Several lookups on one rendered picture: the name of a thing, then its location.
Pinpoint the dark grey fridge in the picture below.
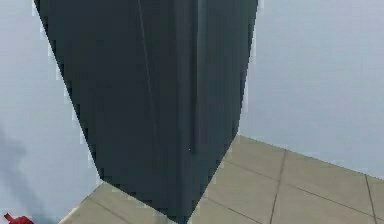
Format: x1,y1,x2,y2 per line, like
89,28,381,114
33,0,259,224

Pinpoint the red object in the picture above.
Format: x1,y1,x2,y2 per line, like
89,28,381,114
3,212,36,224

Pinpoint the dark grey fridge handle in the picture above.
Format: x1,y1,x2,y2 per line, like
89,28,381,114
190,0,208,155

